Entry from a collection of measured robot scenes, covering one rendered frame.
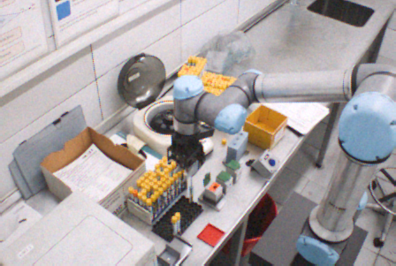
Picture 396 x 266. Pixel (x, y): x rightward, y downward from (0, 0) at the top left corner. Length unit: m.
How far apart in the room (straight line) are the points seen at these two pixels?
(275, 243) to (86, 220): 0.57
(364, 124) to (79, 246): 0.68
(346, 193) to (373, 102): 0.24
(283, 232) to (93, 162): 0.71
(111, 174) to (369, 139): 0.94
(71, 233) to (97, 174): 0.47
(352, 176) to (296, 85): 0.26
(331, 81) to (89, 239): 0.67
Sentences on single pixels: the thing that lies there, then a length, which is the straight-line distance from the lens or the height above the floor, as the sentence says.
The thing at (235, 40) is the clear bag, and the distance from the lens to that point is 2.07.
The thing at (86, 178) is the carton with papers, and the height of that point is 0.94.
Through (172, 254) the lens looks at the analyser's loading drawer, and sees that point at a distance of 1.25.
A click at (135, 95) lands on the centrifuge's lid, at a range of 1.64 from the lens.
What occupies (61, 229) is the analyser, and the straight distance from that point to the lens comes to 1.03.
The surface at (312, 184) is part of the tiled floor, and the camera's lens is 2.72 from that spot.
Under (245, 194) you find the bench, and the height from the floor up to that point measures 0.88.
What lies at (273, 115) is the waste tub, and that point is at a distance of 1.66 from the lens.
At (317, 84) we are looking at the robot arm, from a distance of 0.94.
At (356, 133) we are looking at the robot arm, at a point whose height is 1.52.
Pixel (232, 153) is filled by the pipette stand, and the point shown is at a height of 0.95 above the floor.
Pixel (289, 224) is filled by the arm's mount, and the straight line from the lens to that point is 1.31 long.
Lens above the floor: 2.00
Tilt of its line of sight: 40 degrees down
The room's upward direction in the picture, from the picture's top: 1 degrees clockwise
